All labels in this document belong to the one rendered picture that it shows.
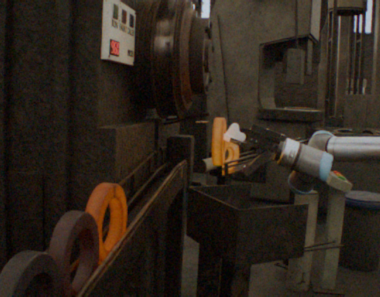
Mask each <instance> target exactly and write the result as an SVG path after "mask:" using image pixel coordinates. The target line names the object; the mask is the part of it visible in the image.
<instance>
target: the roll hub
mask: <svg viewBox="0 0 380 297"><path fill-rule="evenodd" d="M206 26H208V33H206ZM203 60H206V66H203ZM212 64H213V56H212V28H209V19H208V17H195V19H194V21H193V23H192V27H191V35H190V43H189V74H190V81H191V89H192V92H193V94H203V95H207V94H208V92H206V85H208V91H209V88H210V77H211V73H212Z"/></svg>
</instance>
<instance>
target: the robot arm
mask: <svg viewBox="0 0 380 297"><path fill-rule="evenodd" d="M247 136H248V137H247V140H245V138H246V136H245V134H243V133H241V132H240V131H239V125H238V124H237V123H234V124H232V125H231V127H229V129H228V130H227V132H226V133H225V134H224V140H226V141H230V142H232V143H233V144H235V145H237V146H241V147H242V148H244V149H246V150H248V151H253V152H255V153H259V154H260V155H258V156H257V157H256V159H254V160H253V161H252V162H250V163H249V164H246V165H245V166H244V167H243V168H242V175H243V176H244V177H245V178H247V177H249V176H251V175H252V174H253V173H254V172H255V170H256V169H257V168H259V167H260V166H261V165H262V164H263V163H265V162H266V161H267V160H268V159H269V158H270V157H271V156H272V153H275V155H274V158H273V160H274V161H277V162H278V165H280V166H282V167H284V168H288V169H290V170H293V172H292V174H291V175H290V176H289V181H288V184H289V188H290V189H291V190H292V191H293V192H294V193H295V194H298V195H306V194H309V193H310V192H312V190H313V188H314V186H315V185H316V184H317V182H318V181H321V182H322V181H323V182H325V181H326V180H327V179H328V176H329V174H330V171H331V168H332V164H333V163H335V162H347V163H378V164H380V137H335V136H334V135H332V134H331V133H329V132H326V131H324V130H320V131H317V132H315V133H314V134H313V137H312V138H310V140H309V143H308V144H307V145H304V144H301V143H299V142H297V141H293V140H291V139H289V138H286V141H285V135H284V134H281V133H278V132H274V131H272V130H269V129H266V128H264V127H262V126H261V125H258V124H254V123H253V124H252V125H251V127H250V129H249V132H248V134H247ZM274 145H275V146H276V148H275V147H273V146H274ZM268 149H269V150H268ZM270 151H271V152H270Z"/></svg>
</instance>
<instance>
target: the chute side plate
mask: <svg viewBox="0 0 380 297"><path fill-rule="evenodd" d="M187 165H188V163H185V164H183V165H182V166H181V167H179V169H178V170H177V171H176V173H175V174H174V175H173V176H172V177H171V178H170V181H169V182H168V183H167V184H166V185H165V187H164V189H163V190H162V191H161V192H160V194H159V195H158V197H157V198H156V199H155V201H154V202H153V203H152V205H151V206H150V208H149V209H148V211H147V212H146V213H145V214H144V216H143V217H142V219H141V220H140V221H139V222H138V224H137V226H136V227H135V228H134V230H133V231H132V232H131V233H130V235H129V236H128V238H127V239H126V240H125V241H124V243H123V245H122V246H121V247H120V248H119V250H118V251H117V253H116V254H115V256H114V257H113V258H112V260H111V261H110V262H109V264H108V265H107V266H106V268H105V269H104V271H103V272H102V273H101V275H100V276H99V277H98V279H97V280H96V282H95V283H94V284H93V286H92V287H91V289H90V290H89V291H88V292H87V293H86V295H85V296H84V297H114V295H115V294H116V292H117V291H118V289H119V287H120V286H121V284H122V282H124V280H125V278H126V276H127V275H128V273H129V272H130V270H131V268H132V267H133V265H134V263H135V262H136V260H137V259H138V256H139V255H140V253H141V241H142V240H143V239H144V238H145V237H148V239H146V240H147V242H148V241H149V239H150V237H151V235H152V234H153V232H154V231H155V229H156V228H157V226H158V224H159V222H160V220H162V218H163V216H164V215H165V213H166V211H167V210H168V209H169V206H170V204H171V203H172V201H174V198H175V197H176V196H177V194H178V191H180V189H181V188H183V182H184V178H185V177H187Z"/></svg>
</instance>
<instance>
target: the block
mask: <svg viewBox="0 0 380 297"><path fill-rule="evenodd" d="M168 158H186V162H187V163H188V165H187V184H186V193H189V187H192V185H191V181H192V180H193V164H194V137H193V136H187V135H173V136H170V137H169V143H168Z"/></svg>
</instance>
